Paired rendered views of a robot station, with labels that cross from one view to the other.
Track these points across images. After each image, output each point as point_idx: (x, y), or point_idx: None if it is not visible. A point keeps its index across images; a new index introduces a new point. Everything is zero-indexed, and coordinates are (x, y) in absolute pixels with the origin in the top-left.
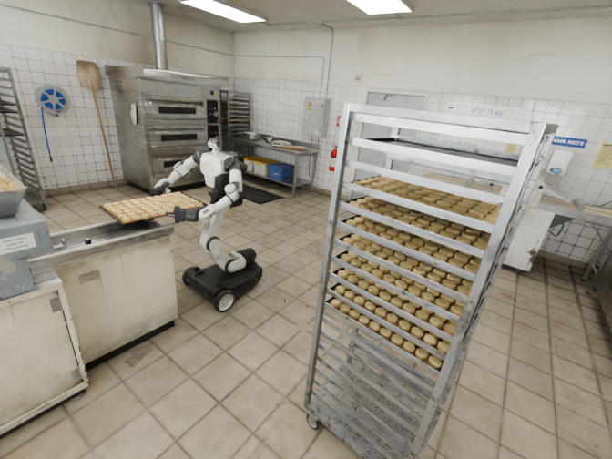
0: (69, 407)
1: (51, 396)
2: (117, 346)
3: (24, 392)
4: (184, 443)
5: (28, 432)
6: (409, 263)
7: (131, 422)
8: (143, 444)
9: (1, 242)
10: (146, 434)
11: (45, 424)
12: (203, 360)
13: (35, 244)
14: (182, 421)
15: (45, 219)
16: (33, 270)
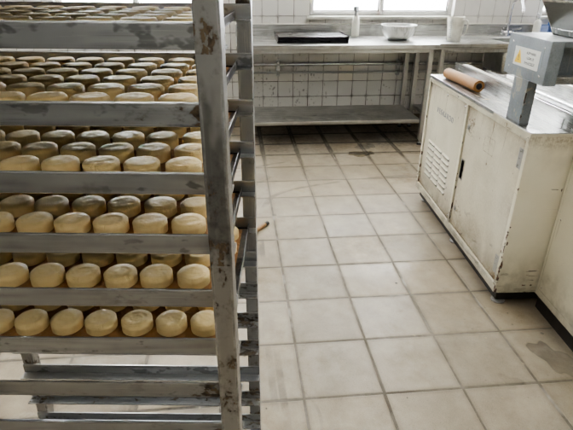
0: (481, 293)
1: (482, 260)
2: (563, 322)
3: (479, 230)
4: (355, 343)
5: (465, 272)
6: (54, 59)
7: (423, 321)
8: (384, 319)
9: (526, 52)
10: (395, 324)
11: (466, 280)
12: (494, 418)
13: (537, 68)
14: (387, 352)
15: (556, 41)
16: (559, 119)
